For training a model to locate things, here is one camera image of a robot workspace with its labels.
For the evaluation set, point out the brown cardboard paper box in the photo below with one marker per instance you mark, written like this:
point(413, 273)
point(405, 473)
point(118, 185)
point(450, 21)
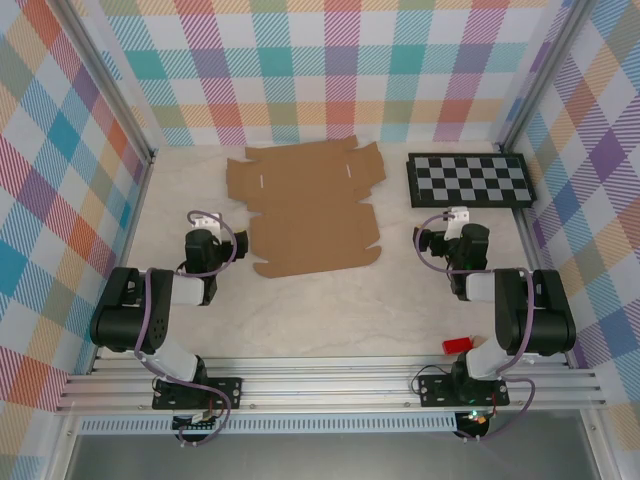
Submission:
point(310, 215)

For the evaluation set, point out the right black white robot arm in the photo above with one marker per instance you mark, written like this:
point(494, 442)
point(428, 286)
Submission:
point(545, 320)

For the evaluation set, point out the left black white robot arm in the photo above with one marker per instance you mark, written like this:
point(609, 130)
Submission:
point(125, 320)

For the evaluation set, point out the black grey checkerboard panel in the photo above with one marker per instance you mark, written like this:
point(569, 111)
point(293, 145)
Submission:
point(470, 181)

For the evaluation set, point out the small wooden block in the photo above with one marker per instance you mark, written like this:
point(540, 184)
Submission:
point(480, 341)

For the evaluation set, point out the red block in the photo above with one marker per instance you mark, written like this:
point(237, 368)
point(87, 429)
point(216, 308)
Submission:
point(457, 346)

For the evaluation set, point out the small electronics board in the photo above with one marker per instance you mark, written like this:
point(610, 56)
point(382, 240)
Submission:
point(200, 418)
point(477, 421)

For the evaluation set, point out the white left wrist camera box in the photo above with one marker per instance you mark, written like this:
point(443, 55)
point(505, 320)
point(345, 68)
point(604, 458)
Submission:
point(209, 221)

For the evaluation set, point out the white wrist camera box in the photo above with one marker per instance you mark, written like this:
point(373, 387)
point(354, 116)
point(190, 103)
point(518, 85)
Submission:
point(209, 221)
point(457, 220)

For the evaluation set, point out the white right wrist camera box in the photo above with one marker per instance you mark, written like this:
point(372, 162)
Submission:
point(457, 220)

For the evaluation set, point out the aluminium side rail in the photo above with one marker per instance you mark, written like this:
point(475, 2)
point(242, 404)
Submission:
point(531, 250)
point(131, 225)

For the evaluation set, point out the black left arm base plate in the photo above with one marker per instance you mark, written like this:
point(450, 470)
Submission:
point(230, 392)

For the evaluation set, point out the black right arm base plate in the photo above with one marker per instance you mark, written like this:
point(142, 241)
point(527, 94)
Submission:
point(432, 390)

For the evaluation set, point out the aluminium front rail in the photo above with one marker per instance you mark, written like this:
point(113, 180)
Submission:
point(325, 385)

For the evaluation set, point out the aluminium frame post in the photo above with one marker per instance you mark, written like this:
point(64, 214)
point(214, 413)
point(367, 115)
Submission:
point(542, 75)
point(110, 80)

